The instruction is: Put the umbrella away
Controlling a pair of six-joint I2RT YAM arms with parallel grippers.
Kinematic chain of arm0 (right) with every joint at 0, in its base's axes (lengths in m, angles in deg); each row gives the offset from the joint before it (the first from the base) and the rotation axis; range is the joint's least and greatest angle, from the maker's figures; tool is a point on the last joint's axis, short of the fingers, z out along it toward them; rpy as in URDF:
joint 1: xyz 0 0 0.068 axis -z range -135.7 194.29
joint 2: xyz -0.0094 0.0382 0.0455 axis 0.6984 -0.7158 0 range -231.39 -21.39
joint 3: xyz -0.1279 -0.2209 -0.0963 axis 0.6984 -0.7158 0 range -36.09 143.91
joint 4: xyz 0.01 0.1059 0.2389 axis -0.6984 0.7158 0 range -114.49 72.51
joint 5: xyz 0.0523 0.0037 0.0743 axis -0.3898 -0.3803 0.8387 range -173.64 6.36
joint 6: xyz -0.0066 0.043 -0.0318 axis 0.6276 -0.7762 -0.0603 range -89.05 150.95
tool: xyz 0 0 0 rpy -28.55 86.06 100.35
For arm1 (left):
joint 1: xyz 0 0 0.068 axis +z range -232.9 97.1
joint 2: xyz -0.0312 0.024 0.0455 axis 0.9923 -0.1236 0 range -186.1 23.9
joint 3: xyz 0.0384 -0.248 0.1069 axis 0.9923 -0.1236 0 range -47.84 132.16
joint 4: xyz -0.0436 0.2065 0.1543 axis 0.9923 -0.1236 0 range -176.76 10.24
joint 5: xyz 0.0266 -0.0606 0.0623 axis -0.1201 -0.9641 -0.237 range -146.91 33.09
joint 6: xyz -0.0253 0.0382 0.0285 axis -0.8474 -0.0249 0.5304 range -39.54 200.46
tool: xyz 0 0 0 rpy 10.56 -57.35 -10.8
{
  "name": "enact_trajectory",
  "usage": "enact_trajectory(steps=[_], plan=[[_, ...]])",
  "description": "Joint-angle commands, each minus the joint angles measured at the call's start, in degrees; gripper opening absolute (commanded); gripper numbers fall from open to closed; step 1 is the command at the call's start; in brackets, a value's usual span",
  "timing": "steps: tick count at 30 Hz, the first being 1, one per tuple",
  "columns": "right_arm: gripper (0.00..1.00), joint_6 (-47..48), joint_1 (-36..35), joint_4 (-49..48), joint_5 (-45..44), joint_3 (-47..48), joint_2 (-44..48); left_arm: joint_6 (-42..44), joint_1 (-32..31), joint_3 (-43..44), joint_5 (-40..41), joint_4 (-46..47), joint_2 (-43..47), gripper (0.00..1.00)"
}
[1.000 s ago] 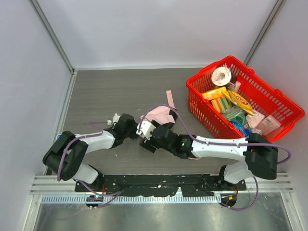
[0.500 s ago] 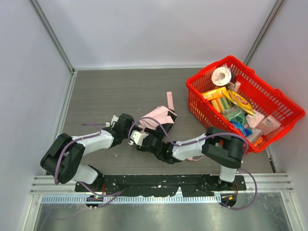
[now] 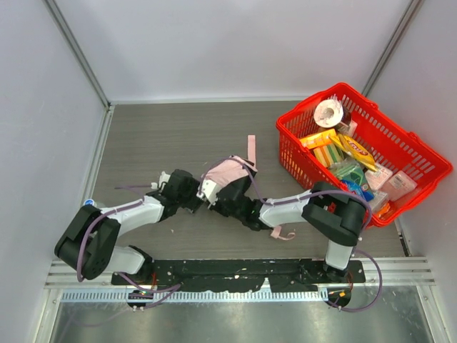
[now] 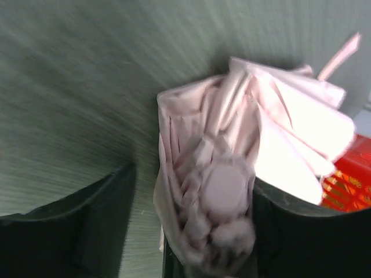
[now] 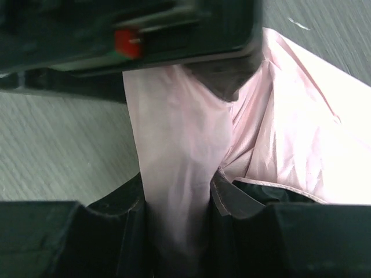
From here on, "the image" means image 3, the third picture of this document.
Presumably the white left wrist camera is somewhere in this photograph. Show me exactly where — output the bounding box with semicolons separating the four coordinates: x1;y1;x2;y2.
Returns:
151;171;171;190

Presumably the orange snack box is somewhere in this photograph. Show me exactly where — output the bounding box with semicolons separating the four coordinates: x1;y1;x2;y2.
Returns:
299;129;337;150

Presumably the pink and black umbrella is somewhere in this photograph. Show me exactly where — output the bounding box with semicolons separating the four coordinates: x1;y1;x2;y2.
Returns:
201;134;299;241

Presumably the pink packaged item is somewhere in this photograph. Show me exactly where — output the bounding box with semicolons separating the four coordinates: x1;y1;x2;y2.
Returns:
365;164;393;190

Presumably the yellow Lays chips bag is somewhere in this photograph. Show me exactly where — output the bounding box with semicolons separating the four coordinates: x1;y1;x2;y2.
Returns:
329;134;378;172

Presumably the dark brown jar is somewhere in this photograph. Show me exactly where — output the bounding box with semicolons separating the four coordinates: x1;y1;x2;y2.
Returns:
335;107;352;135

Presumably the toilet paper roll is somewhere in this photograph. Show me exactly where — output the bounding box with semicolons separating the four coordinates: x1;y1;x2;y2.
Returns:
313;99;343;128

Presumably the yellow green sponge pack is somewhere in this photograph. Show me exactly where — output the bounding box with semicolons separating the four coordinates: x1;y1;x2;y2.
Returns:
313;143;343;168

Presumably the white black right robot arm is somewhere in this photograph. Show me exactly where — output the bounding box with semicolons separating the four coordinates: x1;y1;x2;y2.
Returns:
202;177;372;276

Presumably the clear labelled plastic container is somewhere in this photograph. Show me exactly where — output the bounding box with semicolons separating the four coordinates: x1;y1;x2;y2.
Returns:
381;171;417;202

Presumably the blue snack packet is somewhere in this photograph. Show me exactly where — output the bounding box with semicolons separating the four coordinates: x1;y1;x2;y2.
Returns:
341;179;374;202

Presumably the green snack packet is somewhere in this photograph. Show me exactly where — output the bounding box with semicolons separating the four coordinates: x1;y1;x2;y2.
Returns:
329;159;369;188

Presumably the clear plastic water bottle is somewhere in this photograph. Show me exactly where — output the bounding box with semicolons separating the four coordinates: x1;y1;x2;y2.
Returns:
83;198;106;209

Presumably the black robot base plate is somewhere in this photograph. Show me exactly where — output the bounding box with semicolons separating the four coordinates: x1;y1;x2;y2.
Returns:
111;259;366;293

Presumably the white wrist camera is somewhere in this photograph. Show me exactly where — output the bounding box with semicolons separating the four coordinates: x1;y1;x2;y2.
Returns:
151;171;171;190
196;179;222;205

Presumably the red plastic shopping basket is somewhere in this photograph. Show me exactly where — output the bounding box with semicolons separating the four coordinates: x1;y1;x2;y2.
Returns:
276;82;453;227

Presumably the white slotted cable duct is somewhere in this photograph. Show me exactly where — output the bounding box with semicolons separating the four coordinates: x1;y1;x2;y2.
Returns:
61;289;328;304

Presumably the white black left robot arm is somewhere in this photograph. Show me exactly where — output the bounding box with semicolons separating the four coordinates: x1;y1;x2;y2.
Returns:
54;169;202;282

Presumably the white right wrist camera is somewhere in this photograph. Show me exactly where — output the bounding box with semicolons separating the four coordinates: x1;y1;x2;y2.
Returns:
196;179;222;205

